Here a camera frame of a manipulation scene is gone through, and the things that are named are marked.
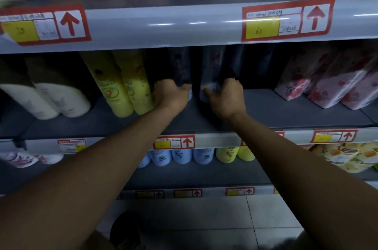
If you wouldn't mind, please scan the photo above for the person's left hand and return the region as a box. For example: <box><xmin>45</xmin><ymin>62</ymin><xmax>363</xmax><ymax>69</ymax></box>
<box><xmin>153</xmin><ymin>78</ymin><xmax>193</xmax><ymax>115</ymax></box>

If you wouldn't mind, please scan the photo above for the person's right hand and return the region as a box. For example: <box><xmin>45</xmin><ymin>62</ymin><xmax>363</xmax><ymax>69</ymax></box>
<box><xmin>201</xmin><ymin>78</ymin><xmax>247</xmax><ymax>121</ymax></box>

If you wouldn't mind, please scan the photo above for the light blue shampoo bottle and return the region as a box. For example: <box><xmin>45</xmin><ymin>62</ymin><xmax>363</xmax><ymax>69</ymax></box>
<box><xmin>169</xmin><ymin>47</ymin><xmax>193</xmax><ymax>102</ymax></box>
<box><xmin>199</xmin><ymin>46</ymin><xmax>227</xmax><ymax>103</ymax></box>

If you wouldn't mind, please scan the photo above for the yellow shampoo bottle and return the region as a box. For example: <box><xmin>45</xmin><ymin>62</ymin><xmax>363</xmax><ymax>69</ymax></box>
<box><xmin>112</xmin><ymin>51</ymin><xmax>156</xmax><ymax>116</ymax></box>
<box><xmin>80</xmin><ymin>51</ymin><xmax>135</xmax><ymax>118</ymax></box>

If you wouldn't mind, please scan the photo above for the grey metal shelf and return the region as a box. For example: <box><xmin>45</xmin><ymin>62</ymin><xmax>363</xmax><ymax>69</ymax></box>
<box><xmin>0</xmin><ymin>0</ymin><xmax>378</xmax><ymax>200</ymax></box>

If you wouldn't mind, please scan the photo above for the small yellow bottle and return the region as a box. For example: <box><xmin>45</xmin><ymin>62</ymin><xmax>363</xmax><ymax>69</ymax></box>
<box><xmin>215</xmin><ymin>147</ymin><xmax>240</xmax><ymax>164</ymax></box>
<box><xmin>237</xmin><ymin>146</ymin><xmax>256</xmax><ymax>162</ymax></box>

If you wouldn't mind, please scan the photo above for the pink floral bottle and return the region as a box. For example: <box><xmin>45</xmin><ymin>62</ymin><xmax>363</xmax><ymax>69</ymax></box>
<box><xmin>341</xmin><ymin>67</ymin><xmax>378</xmax><ymax>111</ymax></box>
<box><xmin>274</xmin><ymin>49</ymin><xmax>328</xmax><ymax>101</ymax></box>
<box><xmin>307</xmin><ymin>52</ymin><xmax>376</xmax><ymax>109</ymax></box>

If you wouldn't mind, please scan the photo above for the white shampoo bottle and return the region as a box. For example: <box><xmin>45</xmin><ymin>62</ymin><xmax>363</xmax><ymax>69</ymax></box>
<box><xmin>0</xmin><ymin>58</ymin><xmax>59</xmax><ymax>121</ymax></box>
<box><xmin>25</xmin><ymin>56</ymin><xmax>91</xmax><ymax>118</ymax></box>

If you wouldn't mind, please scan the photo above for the person's right forearm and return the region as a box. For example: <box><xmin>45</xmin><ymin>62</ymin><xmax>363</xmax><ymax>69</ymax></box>
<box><xmin>226</xmin><ymin>111</ymin><xmax>378</xmax><ymax>250</ymax></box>

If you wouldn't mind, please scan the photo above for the person's left forearm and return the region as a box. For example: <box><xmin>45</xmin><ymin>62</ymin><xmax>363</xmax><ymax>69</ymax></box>
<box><xmin>0</xmin><ymin>105</ymin><xmax>178</xmax><ymax>250</ymax></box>

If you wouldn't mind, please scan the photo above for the person's left shoe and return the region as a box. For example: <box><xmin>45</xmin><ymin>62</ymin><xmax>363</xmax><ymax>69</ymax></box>
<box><xmin>109</xmin><ymin>211</ymin><xmax>144</xmax><ymax>250</ymax></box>

